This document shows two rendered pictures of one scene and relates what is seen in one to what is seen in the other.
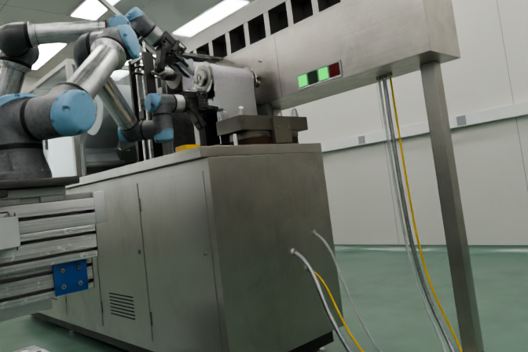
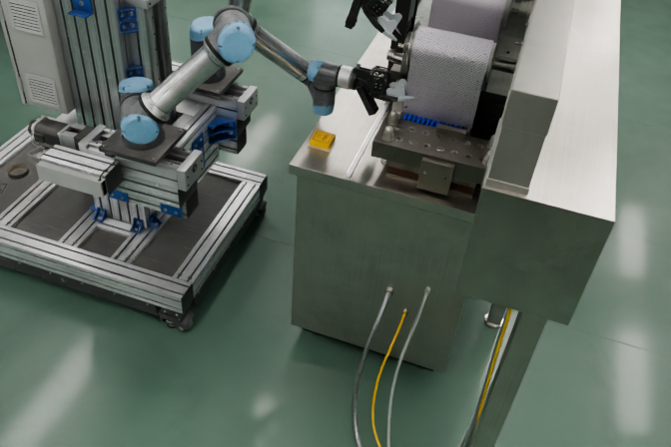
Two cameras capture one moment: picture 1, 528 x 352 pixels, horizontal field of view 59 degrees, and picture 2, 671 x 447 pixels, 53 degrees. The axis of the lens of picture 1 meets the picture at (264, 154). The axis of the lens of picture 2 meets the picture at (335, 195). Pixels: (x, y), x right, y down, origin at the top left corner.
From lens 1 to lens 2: 221 cm
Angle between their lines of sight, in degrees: 70
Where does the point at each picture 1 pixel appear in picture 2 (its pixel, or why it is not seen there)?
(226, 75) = (434, 58)
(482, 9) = not seen: outside the picture
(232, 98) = (434, 88)
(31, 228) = (136, 175)
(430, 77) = not seen: hidden behind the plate
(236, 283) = (309, 275)
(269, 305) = (343, 307)
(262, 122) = (407, 158)
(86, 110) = (145, 131)
